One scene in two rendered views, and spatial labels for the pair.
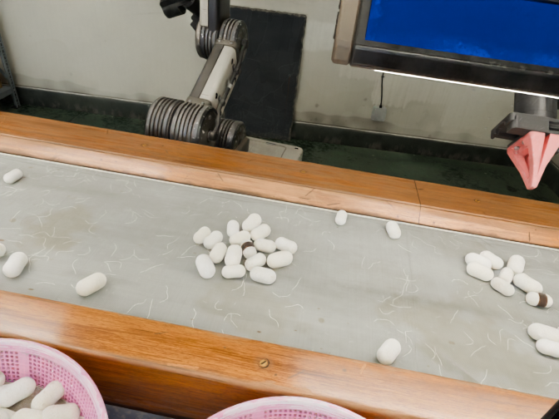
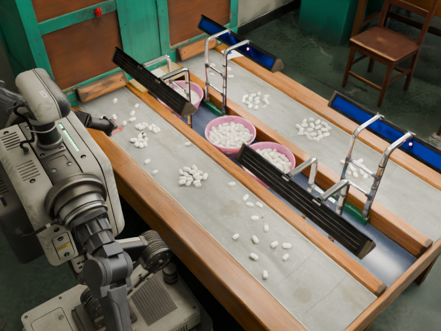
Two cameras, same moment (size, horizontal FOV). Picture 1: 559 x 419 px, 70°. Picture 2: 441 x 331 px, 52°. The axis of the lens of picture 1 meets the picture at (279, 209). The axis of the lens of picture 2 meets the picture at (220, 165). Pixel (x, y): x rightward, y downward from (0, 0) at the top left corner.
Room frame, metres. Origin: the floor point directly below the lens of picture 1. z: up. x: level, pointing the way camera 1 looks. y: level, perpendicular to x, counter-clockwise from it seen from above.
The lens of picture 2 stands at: (1.39, 1.22, 2.31)
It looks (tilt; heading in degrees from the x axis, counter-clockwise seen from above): 44 degrees down; 225
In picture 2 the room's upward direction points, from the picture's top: straight up
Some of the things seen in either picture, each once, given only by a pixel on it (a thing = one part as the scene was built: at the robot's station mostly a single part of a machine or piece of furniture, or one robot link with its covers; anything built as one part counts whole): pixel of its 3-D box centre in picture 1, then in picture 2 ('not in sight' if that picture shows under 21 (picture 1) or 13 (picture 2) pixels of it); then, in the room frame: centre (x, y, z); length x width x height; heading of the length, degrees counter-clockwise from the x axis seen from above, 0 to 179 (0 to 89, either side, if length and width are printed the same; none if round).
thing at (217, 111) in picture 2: not in sight; (226, 75); (-0.15, -0.29, 0.90); 0.20 x 0.19 x 0.45; 86
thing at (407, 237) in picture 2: not in sight; (273, 142); (-0.08, 0.13, 0.71); 1.81 x 0.05 x 0.11; 86
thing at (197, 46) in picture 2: not in sight; (197, 46); (-0.32, -0.73, 0.83); 0.30 x 0.06 x 0.07; 176
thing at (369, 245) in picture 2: not in sight; (300, 194); (0.40, 0.63, 1.08); 0.62 x 0.08 x 0.07; 86
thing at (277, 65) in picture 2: not in sight; (237, 41); (-0.23, -0.29, 1.08); 0.62 x 0.08 x 0.07; 86
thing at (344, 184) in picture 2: not in sight; (309, 215); (0.32, 0.64, 0.90); 0.20 x 0.19 x 0.45; 86
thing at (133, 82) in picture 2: not in sight; (158, 77); (0.02, -0.70, 0.77); 0.33 x 0.15 x 0.01; 176
